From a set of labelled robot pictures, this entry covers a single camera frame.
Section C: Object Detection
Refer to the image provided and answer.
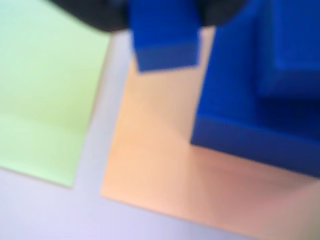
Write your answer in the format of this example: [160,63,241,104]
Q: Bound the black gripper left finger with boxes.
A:
[47,0,131,33]

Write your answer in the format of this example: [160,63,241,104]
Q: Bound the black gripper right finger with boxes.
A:
[197,0,242,28]

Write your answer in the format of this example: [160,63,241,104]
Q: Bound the tiny blue cube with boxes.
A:
[126,0,201,74]

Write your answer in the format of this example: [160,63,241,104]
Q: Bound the small blue cube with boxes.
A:
[256,0,320,101]

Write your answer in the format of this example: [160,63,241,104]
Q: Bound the green paper square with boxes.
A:
[0,0,112,188]

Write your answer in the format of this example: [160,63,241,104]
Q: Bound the orange paper square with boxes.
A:
[99,26,320,240]

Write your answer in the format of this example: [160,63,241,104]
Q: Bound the large blue cube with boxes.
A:
[190,0,320,179]

